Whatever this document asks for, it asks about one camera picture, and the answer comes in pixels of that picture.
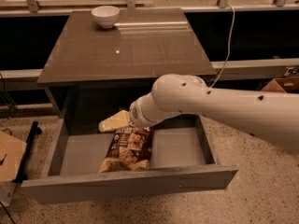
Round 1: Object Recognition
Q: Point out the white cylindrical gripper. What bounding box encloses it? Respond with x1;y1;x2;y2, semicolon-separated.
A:
98;93;179;133

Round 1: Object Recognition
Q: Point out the brown sea salt chip bag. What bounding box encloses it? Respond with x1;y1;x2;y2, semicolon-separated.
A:
98;126;154;173

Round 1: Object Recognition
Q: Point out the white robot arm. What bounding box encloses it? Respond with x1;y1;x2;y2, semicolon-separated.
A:
98;74;299;150

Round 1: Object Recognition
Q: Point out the grey cabinet with glossy top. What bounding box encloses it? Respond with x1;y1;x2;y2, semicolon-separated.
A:
37;8;216;121

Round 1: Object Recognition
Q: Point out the open grey top drawer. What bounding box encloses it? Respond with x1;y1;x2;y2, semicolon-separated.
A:
21;87;239;205

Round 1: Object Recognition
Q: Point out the white ceramic bowl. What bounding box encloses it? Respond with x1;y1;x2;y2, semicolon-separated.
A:
92;6;120;28

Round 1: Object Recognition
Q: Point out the brown cardboard sheet left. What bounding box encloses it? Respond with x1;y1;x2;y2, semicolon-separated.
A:
0;132;27;182

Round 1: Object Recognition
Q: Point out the black pole on floor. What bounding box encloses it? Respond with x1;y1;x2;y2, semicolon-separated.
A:
13;121;42;183

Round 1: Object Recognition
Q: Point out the cardboard box right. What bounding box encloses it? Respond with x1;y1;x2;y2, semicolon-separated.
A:
262;77;299;93

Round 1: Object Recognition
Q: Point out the metal window rail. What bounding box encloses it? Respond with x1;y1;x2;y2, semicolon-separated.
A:
0;58;299;91

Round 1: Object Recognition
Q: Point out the white power cable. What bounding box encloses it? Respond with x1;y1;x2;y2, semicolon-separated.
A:
208;4;236;89

